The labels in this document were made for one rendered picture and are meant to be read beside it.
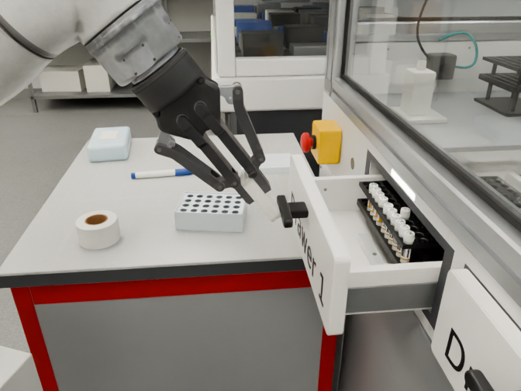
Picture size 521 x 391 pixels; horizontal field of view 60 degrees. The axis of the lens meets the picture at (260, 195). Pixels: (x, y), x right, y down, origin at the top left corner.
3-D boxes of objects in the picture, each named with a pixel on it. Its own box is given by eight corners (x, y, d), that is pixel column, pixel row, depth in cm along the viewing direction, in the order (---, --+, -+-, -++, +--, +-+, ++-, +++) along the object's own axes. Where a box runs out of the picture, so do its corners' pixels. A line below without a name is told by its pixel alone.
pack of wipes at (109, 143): (128, 160, 112) (125, 143, 110) (88, 164, 111) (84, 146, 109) (132, 140, 125) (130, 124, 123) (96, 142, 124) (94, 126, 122)
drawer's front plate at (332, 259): (327, 338, 51) (335, 257, 46) (288, 213, 77) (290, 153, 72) (343, 337, 51) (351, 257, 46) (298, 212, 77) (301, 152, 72)
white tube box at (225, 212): (175, 230, 83) (174, 212, 81) (185, 208, 91) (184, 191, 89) (243, 232, 82) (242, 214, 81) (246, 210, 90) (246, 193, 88)
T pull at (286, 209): (284, 230, 57) (284, 220, 56) (276, 202, 63) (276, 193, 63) (312, 228, 57) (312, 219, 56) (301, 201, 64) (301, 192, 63)
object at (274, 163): (241, 174, 105) (241, 168, 104) (239, 160, 112) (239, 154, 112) (295, 173, 106) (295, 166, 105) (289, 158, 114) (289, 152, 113)
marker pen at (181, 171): (131, 180, 102) (130, 174, 101) (132, 177, 104) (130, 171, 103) (192, 175, 104) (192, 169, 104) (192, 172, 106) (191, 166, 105)
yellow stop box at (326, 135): (314, 165, 90) (316, 130, 86) (307, 152, 96) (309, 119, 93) (339, 164, 90) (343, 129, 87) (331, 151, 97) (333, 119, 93)
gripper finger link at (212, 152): (184, 114, 50) (174, 121, 51) (241, 186, 55) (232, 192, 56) (186, 104, 54) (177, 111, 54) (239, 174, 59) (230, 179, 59)
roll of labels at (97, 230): (70, 244, 79) (66, 224, 77) (98, 225, 84) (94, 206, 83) (101, 254, 76) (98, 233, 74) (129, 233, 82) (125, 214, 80)
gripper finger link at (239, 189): (232, 171, 56) (212, 185, 56) (256, 200, 58) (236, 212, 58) (232, 167, 57) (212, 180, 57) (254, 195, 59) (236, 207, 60)
